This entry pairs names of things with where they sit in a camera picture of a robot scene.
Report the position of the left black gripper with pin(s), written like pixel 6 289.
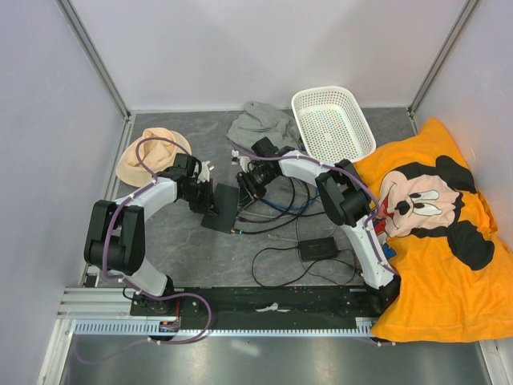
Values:
pixel 208 205

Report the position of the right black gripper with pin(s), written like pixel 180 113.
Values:
pixel 247 190

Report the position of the black network switch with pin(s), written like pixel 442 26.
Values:
pixel 226 199

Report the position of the grey cloth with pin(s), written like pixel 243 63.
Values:
pixel 260 120

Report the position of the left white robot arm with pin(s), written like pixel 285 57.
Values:
pixel 116 236

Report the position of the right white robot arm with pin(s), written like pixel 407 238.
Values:
pixel 346 200

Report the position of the peach bucket hat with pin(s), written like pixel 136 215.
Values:
pixel 157 148

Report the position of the black power adapter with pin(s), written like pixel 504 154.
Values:
pixel 317 249

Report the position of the white plastic basket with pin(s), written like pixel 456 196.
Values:
pixel 332 125

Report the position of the orange cartoon mouse pillow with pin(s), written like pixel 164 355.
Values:
pixel 442 239

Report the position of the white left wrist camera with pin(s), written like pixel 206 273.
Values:
pixel 204 171

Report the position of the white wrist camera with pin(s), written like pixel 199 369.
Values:
pixel 204 171
pixel 241 159

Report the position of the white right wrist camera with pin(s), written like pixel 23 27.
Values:
pixel 241 159

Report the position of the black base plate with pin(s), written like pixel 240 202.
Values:
pixel 283 306

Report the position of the slotted cable duct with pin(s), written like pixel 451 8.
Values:
pixel 351 328

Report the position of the left aluminium frame post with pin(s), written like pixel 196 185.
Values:
pixel 87 44

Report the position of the aluminium frame post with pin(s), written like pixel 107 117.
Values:
pixel 87 44
pixel 449 43

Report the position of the right aluminium frame post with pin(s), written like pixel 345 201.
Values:
pixel 449 43

